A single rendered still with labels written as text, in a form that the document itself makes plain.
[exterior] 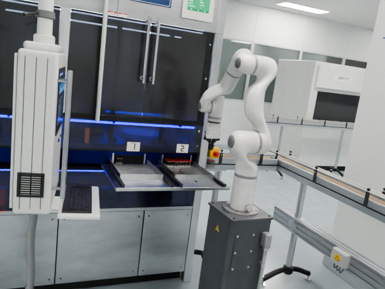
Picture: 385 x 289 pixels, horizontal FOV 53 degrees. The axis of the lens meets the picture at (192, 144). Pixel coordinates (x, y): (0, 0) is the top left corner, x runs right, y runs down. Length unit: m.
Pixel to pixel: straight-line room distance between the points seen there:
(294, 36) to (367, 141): 5.59
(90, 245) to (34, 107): 1.16
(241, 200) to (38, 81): 1.12
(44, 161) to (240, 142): 0.92
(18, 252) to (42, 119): 1.08
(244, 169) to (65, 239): 1.27
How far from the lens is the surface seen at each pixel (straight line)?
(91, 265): 2.74
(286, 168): 3.07
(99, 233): 2.64
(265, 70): 1.97
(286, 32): 8.54
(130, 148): 2.48
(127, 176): 2.25
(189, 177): 2.38
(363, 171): 3.35
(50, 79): 1.80
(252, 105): 1.93
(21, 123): 1.83
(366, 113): 3.35
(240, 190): 1.98
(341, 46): 9.49
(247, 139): 1.90
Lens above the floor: 1.55
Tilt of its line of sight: 11 degrees down
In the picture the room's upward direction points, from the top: 7 degrees clockwise
